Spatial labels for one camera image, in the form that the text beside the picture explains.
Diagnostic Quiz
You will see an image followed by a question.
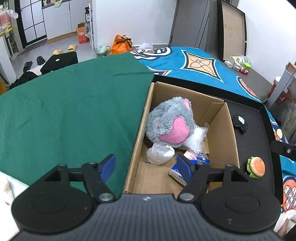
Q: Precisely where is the clear bag of white stuffing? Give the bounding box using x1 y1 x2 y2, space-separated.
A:
182 123 209 154

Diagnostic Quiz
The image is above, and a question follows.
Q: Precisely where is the grey pink plush toy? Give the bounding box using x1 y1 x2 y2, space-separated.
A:
145 96 195 148

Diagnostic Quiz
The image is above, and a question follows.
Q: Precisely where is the blue tissue pack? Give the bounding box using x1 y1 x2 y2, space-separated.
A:
168 151 210 186

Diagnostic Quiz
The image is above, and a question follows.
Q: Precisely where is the hamburger plush toy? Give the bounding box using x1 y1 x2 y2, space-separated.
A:
247 157 265 179

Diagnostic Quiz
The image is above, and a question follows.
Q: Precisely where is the white rolled plastic bundle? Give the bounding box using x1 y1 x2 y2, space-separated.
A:
146 143 175 165

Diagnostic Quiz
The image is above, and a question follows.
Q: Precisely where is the black felt patch toy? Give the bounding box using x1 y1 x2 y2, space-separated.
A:
232 113 248 133

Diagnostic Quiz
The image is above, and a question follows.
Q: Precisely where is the green cloth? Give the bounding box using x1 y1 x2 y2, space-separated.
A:
1 53 154 196

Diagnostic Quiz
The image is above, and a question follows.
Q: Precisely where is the green cup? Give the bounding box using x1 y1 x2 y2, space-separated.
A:
243 62 251 70

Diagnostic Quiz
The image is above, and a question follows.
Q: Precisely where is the blue patterned blanket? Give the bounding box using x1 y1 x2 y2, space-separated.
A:
131 47 295 212

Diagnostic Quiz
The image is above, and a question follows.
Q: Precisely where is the leaning framed board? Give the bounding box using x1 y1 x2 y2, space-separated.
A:
217 1 247 61

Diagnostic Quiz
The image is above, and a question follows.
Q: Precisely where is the left yellow slipper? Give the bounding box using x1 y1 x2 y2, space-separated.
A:
52 49 63 56

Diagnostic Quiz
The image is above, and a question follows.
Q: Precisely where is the yellow slipper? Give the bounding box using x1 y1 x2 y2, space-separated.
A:
67 44 77 52
52 49 63 56

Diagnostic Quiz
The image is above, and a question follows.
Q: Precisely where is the right yellow slipper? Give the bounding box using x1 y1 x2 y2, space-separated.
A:
67 44 77 52

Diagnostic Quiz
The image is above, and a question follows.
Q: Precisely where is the orange bag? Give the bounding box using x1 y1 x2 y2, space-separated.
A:
111 35 132 55

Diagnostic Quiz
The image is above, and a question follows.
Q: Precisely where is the orange cardboard box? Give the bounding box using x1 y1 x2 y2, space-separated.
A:
76 23 88 44

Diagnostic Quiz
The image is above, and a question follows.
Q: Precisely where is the white kitchen cabinet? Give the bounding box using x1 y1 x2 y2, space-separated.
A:
42 0 91 43

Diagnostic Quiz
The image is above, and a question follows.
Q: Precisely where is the black framed glass door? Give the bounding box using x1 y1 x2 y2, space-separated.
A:
14 0 47 47

